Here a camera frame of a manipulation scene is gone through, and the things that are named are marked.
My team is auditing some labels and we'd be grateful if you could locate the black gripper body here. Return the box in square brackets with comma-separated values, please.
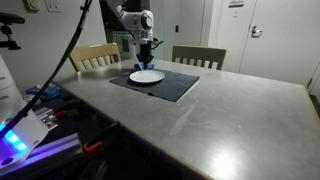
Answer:
[137, 43, 155, 58]

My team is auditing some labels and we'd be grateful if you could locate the blue microfibre cloth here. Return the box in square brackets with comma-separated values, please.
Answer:
[133, 60, 156, 72]

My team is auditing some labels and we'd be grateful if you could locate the white round plate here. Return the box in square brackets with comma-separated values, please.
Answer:
[128, 69, 166, 84]

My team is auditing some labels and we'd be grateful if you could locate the dark blue placemat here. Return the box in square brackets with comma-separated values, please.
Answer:
[109, 68, 201, 103]

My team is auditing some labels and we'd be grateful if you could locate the light wooden chair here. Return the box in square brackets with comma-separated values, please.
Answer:
[67, 42, 122, 73]

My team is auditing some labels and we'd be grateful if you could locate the dark wooden chair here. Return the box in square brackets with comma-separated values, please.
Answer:
[171, 44, 228, 71]

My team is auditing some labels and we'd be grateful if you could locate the blue tissue pack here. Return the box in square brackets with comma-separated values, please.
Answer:
[24, 84, 62, 102]

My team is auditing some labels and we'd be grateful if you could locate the white door sign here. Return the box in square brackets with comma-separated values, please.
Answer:
[228, 0, 245, 8]

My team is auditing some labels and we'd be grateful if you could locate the short aluminium profile block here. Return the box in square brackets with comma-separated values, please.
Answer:
[33, 106, 58, 132]

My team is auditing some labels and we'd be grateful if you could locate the small white round object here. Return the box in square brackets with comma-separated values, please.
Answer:
[23, 94, 40, 108]

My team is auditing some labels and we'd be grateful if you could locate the white device with blue light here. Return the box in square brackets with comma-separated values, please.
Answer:
[0, 132, 84, 179]

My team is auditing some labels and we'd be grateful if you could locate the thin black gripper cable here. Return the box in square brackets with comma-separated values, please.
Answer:
[150, 37, 164, 51]

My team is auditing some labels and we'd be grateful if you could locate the black clamp with red handle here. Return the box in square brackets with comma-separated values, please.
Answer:
[53, 99, 84, 119]
[82, 120, 122, 158]

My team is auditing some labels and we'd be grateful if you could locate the white double switch plate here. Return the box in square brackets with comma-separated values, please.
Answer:
[44, 0, 63, 14]

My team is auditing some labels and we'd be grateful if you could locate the silver door lever handle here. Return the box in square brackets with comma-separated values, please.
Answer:
[250, 25, 264, 38]

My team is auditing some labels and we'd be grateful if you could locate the black camera on stand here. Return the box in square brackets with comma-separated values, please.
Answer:
[0, 12, 26, 51]

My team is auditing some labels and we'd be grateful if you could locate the white door with lever handle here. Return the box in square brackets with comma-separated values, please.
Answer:
[238, 0, 320, 86]

